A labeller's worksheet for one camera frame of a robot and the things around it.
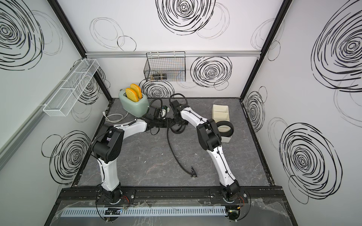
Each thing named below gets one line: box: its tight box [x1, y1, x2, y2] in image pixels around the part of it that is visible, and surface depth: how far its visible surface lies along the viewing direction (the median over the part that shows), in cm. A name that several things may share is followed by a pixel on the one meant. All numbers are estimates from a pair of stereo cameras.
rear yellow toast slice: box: [130, 83, 143, 99], surface depth 98 cm
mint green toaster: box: [118, 88, 150, 119], surface depth 101 cm
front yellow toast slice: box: [125, 88, 140, 103], surface depth 97 cm
